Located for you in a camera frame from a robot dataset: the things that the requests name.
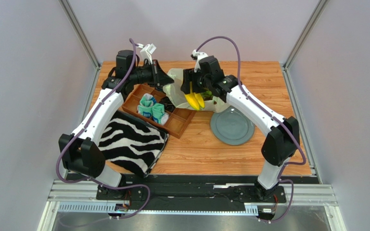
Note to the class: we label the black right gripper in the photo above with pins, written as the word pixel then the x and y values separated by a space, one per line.
pixel 187 81

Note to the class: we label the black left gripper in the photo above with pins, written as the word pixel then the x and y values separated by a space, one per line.
pixel 159 78

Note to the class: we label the pale green plastic bag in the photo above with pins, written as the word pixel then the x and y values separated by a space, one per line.
pixel 177 97

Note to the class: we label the yellow banana bunch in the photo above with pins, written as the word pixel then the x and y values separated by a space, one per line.
pixel 194 99

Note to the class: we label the green grape bunch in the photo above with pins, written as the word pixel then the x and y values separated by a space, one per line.
pixel 207 95

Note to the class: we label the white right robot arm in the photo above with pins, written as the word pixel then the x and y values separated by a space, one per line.
pixel 281 134

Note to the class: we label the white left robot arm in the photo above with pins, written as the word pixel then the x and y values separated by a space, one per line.
pixel 79 150

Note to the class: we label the black rolled sock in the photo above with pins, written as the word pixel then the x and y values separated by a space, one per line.
pixel 168 105

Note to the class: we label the teal white sock pair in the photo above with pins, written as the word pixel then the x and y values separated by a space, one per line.
pixel 150 108

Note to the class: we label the wooden compartment tray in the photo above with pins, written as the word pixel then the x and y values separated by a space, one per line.
pixel 178 119

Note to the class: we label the grey blue plate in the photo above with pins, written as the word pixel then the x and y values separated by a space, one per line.
pixel 232 127

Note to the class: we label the zebra striped cloth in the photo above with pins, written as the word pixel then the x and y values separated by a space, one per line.
pixel 132 143

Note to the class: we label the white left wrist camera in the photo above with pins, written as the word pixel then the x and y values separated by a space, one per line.
pixel 146 52

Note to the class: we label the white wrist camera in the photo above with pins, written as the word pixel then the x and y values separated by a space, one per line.
pixel 146 52
pixel 198 56

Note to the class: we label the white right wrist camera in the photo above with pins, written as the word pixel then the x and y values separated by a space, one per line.
pixel 198 56

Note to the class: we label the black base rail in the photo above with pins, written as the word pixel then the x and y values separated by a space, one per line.
pixel 195 193

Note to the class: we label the aluminium frame rail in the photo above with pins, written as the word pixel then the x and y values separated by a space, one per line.
pixel 311 206

